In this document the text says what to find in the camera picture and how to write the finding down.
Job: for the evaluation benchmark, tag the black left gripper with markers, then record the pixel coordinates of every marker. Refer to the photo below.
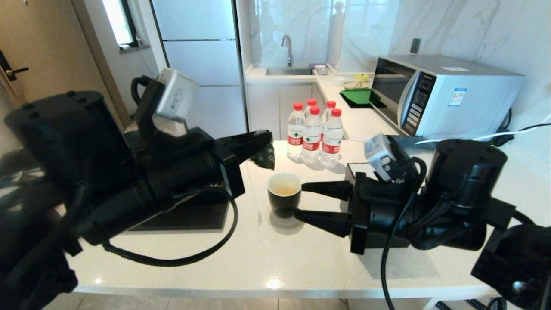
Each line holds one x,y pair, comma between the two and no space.
193,176

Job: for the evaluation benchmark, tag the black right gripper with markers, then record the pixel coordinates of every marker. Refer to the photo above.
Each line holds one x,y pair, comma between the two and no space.
374,215

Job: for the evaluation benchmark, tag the pyramid tea bag with tag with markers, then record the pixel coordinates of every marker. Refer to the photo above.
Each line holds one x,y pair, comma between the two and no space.
263,157

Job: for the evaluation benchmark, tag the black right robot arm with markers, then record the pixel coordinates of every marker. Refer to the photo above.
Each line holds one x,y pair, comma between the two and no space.
469,181

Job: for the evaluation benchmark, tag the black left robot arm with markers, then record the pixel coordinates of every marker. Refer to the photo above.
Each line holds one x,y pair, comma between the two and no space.
64,129

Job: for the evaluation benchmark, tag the water bottle red cap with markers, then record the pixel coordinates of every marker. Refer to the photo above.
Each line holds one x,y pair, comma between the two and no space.
332,142
311,102
311,137
330,105
295,137

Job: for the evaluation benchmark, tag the black mug white inside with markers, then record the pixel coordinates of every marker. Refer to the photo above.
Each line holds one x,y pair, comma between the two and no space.
284,198

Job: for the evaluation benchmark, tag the white kitchen cabinets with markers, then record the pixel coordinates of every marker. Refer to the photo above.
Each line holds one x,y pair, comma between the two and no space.
275,107

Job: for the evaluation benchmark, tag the round white coaster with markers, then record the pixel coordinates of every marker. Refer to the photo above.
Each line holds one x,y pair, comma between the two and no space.
280,224

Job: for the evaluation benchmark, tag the steel kitchen sink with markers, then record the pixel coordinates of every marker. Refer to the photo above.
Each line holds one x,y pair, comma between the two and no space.
288,71

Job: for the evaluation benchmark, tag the black serving tray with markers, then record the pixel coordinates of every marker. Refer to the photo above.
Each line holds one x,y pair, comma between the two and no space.
193,219

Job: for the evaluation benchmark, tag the white refrigerator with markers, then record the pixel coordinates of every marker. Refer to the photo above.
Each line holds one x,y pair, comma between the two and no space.
215,51

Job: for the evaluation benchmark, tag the chrome kitchen faucet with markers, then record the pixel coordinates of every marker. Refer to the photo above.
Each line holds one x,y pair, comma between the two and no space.
288,47

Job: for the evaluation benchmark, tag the small white cup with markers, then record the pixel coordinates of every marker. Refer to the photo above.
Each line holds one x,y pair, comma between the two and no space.
338,80

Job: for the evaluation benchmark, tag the green plastic tray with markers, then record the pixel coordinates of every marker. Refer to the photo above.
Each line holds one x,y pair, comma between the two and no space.
359,95

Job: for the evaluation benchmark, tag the yellow kitchen item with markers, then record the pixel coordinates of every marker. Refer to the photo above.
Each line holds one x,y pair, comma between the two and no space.
361,77

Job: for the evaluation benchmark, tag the silver microwave oven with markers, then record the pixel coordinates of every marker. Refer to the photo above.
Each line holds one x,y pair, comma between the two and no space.
469,103

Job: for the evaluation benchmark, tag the brown wooden door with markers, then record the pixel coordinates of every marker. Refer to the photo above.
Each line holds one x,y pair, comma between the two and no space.
56,51

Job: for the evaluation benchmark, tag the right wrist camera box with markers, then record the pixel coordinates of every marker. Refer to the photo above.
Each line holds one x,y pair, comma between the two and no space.
381,157

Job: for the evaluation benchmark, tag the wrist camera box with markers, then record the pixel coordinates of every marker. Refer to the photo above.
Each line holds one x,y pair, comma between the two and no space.
177,95
381,157

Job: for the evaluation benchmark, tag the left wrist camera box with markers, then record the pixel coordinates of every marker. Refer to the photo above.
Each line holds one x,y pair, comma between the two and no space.
177,95

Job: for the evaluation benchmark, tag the dark wall socket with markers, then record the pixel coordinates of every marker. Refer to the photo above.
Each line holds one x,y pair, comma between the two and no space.
415,45

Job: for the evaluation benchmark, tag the window with dark frame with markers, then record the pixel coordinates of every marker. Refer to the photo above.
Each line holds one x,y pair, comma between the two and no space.
118,21

